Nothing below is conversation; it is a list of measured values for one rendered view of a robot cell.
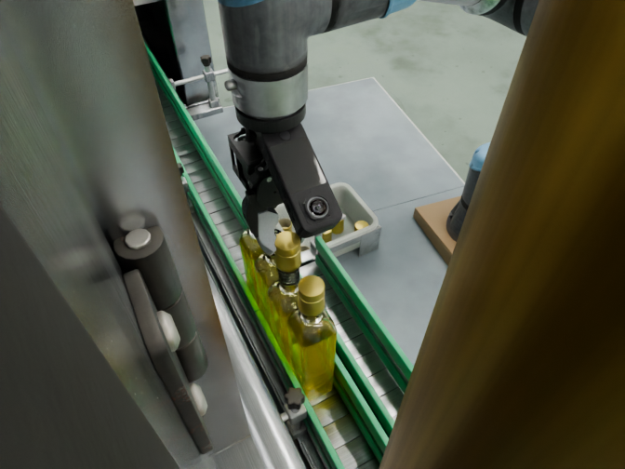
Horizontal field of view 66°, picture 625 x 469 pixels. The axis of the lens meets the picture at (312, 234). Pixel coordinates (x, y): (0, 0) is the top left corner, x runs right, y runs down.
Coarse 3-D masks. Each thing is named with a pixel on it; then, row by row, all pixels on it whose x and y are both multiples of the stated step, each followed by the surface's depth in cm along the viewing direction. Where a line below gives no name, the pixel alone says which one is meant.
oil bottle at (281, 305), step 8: (272, 288) 69; (272, 296) 69; (280, 296) 68; (288, 296) 68; (296, 296) 68; (272, 304) 70; (280, 304) 68; (288, 304) 67; (296, 304) 68; (272, 312) 73; (280, 312) 68; (288, 312) 68; (272, 320) 75; (280, 320) 69; (272, 328) 78; (280, 328) 71; (280, 336) 73; (280, 344) 76; (288, 352) 76; (288, 360) 78
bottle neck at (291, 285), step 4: (280, 272) 64; (284, 272) 64; (288, 272) 64; (292, 272) 64; (296, 272) 64; (280, 276) 65; (284, 276) 65; (288, 276) 65; (292, 276) 65; (296, 276) 65; (280, 280) 66; (284, 280) 65; (288, 280) 65; (292, 280) 65; (296, 280) 66; (280, 284) 67; (284, 284) 66; (288, 284) 66; (292, 284) 66; (296, 284) 66; (280, 288) 68; (284, 288) 67; (288, 288) 67; (292, 288) 67; (296, 288) 67; (284, 292) 68; (288, 292) 67; (292, 292) 67
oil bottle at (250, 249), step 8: (248, 232) 76; (240, 240) 77; (248, 240) 75; (256, 240) 75; (248, 248) 75; (256, 248) 74; (248, 256) 75; (256, 256) 75; (248, 264) 78; (248, 272) 80; (248, 280) 83; (256, 288) 81; (256, 296) 83
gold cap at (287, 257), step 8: (288, 232) 62; (280, 240) 61; (288, 240) 61; (296, 240) 61; (280, 248) 60; (288, 248) 60; (296, 248) 60; (280, 256) 61; (288, 256) 61; (296, 256) 62; (280, 264) 63; (288, 264) 62; (296, 264) 63
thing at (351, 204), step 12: (336, 192) 121; (348, 192) 119; (348, 204) 121; (360, 204) 116; (288, 216) 118; (348, 216) 122; (360, 216) 117; (372, 216) 113; (276, 228) 110; (348, 228) 120; (372, 228) 110; (336, 240) 108
